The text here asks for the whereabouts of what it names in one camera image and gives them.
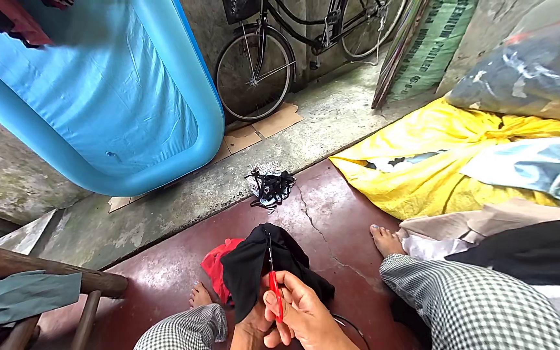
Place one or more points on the flat stack of boards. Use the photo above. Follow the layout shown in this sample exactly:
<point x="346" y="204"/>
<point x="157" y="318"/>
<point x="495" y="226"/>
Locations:
<point x="399" y="51"/>

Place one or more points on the person's right index finger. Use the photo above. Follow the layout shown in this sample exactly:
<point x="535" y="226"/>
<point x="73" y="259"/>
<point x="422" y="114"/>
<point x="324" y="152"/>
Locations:
<point x="295" y="285"/>

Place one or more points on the person's right forearm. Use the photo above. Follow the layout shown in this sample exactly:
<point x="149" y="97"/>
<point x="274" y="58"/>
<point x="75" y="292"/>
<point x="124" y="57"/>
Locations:
<point x="332" y="340"/>

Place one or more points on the black fabric garment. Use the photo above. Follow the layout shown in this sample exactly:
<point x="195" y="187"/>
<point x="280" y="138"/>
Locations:
<point x="245" y="265"/>

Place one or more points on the person's left hand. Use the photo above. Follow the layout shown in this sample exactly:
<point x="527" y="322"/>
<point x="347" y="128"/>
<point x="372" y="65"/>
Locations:
<point x="255" y="316"/>

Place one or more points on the person's left forearm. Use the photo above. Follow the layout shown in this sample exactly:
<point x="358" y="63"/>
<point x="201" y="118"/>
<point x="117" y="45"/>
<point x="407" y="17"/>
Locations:
<point x="246" y="339"/>

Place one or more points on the grey-green cloth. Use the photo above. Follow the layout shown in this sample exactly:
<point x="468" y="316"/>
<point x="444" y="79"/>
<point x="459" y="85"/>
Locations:
<point x="22" y="296"/>

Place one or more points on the flattened brown cardboard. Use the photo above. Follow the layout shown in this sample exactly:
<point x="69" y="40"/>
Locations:
<point x="277" y="122"/>

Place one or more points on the wooden bench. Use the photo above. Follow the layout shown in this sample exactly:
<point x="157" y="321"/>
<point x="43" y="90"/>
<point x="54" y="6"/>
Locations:
<point x="51" y="266"/>

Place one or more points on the white cloth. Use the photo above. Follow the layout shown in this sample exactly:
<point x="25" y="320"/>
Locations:
<point x="426" y="247"/>

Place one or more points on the dark red and black clothes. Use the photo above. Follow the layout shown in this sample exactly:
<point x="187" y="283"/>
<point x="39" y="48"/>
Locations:
<point x="22" y="22"/>

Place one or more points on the person's right fingers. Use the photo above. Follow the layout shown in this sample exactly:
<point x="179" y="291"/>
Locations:
<point x="285" y="335"/>

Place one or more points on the clear plastic bag, filled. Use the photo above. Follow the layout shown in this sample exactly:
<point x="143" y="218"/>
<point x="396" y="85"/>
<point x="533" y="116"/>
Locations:
<point x="528" y="73"/>

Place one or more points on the blue inflatable pool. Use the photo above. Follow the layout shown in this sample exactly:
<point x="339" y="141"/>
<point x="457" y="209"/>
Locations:
<point x="201" y="141"/>

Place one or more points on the person's right thumb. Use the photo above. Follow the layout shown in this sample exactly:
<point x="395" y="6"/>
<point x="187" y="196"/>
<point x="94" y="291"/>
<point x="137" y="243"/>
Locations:
<point x="280" y="308"/>

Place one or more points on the bright red cloth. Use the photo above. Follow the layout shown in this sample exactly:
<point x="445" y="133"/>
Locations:
<point x="215" y="262"/>

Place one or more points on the beige cloth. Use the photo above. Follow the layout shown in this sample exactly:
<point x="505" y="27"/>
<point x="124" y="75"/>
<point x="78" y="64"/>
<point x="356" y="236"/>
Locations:
<point x="484" y="218"/>

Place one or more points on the green printed sack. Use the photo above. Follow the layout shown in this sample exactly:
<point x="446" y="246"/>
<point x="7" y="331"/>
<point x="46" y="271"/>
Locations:
<point x="433" y="53"/>

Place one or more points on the large black cloth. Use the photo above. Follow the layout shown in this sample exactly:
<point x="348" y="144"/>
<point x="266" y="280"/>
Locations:
<point x="537" y="250"/>

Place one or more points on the light blue cloth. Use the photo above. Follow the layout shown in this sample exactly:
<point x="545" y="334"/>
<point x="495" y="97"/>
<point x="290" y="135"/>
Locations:
<point x="518" y="163"/>

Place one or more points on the black bicycle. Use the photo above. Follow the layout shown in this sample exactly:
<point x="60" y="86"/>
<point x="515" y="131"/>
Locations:
<point x="287" y="43"/>

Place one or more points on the person's right hand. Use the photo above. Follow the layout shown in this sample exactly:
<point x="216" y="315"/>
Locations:
<point x="306" y="311"/>

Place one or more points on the person's legs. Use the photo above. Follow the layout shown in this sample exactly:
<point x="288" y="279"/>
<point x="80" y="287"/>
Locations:
<point x="484" y="304"/>

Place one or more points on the yellow sack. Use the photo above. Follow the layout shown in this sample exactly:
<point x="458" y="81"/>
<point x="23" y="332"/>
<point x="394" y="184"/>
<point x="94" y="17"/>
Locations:
<point x="406" y="184"/>

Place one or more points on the white dotted mesh fabric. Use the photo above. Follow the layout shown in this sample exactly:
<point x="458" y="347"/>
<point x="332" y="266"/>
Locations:
<point x="266" y="168"/>

